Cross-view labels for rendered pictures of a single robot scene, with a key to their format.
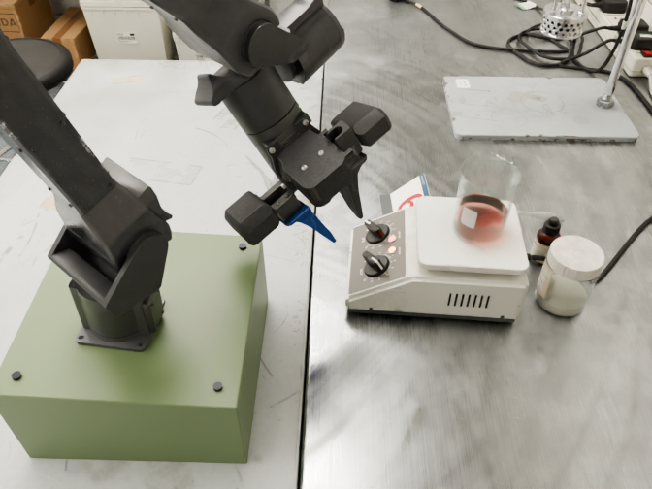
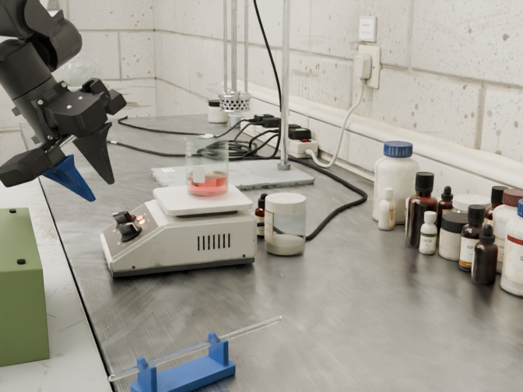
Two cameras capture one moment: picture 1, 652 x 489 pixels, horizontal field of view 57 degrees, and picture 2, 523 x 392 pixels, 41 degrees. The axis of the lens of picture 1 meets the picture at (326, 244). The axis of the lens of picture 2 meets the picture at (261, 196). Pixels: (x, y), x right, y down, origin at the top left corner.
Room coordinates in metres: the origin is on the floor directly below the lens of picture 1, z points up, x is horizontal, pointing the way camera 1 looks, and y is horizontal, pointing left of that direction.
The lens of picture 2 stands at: (-0.40, 0.13, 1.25)
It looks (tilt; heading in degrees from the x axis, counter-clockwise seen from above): 15 degrees down; 337
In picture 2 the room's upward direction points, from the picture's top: straight up
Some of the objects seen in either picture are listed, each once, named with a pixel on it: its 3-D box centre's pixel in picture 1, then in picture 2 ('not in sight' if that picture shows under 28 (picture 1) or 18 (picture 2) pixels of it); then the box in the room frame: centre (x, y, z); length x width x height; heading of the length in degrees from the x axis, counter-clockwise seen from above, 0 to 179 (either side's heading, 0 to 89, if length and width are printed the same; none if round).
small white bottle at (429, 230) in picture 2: not in sight; (428, 232); (0.40, -0.47, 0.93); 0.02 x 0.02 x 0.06
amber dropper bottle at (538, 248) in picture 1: (547, 239); (264, 214); (0.56, -0.28, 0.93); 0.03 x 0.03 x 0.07
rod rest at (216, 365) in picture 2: not in sight; (184, 365); (0.18, -0.04, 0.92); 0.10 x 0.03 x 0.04; 107
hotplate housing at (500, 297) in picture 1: (440, 258); (184, 229); (0.52, -0.14, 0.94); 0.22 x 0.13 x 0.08; 85
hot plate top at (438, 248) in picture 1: (469, 233); (201, 198); (0.51, -0.16, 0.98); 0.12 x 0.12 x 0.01; 85
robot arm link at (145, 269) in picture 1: (105, 249); not in sight; (0.37, 0.19, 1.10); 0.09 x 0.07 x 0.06; 50
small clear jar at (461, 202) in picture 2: not in sight; (470, 219); (0.42, -0.57, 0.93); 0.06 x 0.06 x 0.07
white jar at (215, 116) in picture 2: not in sight; (218, 111); (1.62, -0.58, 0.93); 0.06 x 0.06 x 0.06
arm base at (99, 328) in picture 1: (118, 300); not in sight; (0.36, 0.19, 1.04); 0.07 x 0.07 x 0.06; 84
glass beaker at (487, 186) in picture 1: (482, 201); (206, 167); (0.52, -0.17, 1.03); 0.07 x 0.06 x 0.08; 0
